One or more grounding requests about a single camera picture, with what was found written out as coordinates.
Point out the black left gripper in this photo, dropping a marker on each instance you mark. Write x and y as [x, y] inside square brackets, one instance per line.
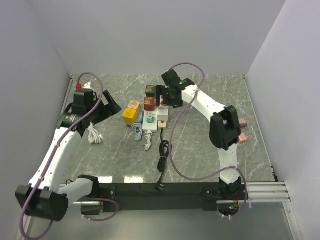
[108, 109]

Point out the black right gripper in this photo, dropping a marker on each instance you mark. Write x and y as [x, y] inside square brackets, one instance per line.
[161, 90]

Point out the small white power strip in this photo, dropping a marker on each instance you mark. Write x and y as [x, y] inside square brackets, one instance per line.
[94, 137]

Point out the beige power strip red sockets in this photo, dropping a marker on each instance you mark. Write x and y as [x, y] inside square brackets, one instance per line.
[162, 124]

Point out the pink plug adapter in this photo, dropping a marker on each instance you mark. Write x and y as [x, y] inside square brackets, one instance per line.
[242, 137]
[243, 123]

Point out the white cube adapter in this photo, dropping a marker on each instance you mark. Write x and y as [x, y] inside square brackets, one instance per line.
[162, 113]

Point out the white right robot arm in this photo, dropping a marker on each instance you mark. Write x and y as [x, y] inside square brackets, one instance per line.
[224, 128]

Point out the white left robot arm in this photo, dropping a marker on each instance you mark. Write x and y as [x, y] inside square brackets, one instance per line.
[43, 197]

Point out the yellow cube socket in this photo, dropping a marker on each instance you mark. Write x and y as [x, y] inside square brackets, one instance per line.
[130, 116]

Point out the mint green plug adapter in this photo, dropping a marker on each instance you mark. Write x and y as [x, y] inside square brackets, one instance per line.
[151, 117]

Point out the green cube adapter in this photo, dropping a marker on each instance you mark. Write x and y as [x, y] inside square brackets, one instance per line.
[150, 91]

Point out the red-brown cube adapter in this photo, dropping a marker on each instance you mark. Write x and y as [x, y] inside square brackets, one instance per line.
[149, 104]

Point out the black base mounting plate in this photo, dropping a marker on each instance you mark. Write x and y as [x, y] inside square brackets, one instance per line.
[174, 196]

